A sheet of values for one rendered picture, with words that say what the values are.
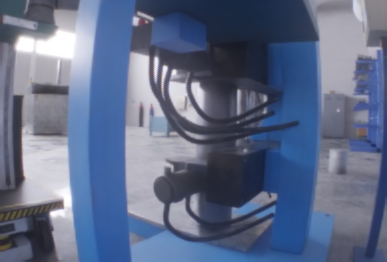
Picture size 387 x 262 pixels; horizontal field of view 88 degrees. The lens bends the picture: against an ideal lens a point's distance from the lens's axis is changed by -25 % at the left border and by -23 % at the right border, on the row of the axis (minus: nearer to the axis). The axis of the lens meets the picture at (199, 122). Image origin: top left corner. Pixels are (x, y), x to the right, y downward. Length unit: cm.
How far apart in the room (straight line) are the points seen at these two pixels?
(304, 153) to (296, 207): 24
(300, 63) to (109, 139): 93
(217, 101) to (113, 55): 96
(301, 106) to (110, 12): 90
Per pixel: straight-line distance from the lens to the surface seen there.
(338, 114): 1126
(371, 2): 140
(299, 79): 111
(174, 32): 68
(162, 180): 87
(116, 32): 34
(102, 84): 31
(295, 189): 113
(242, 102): 262
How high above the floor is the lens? 73
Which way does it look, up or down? 1 degrees down
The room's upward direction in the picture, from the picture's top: 2 degrees clockwise
